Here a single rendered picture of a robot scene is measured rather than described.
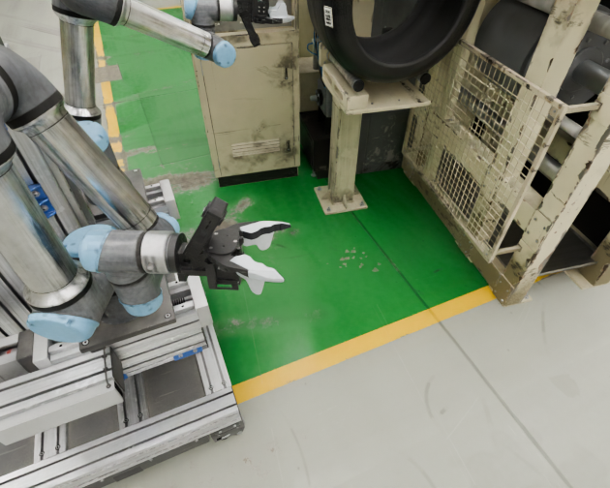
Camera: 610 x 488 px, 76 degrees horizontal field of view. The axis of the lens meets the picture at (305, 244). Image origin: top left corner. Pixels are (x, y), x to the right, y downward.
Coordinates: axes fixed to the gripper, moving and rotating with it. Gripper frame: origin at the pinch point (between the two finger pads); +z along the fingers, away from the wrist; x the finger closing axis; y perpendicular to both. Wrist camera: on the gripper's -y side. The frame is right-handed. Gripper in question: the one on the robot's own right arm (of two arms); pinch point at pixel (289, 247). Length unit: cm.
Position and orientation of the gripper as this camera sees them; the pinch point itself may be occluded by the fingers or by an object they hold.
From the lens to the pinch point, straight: 66.7
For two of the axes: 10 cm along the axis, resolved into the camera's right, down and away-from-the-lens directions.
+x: -0.4, 6.0, -8.0
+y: -0.1, 8.0, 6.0
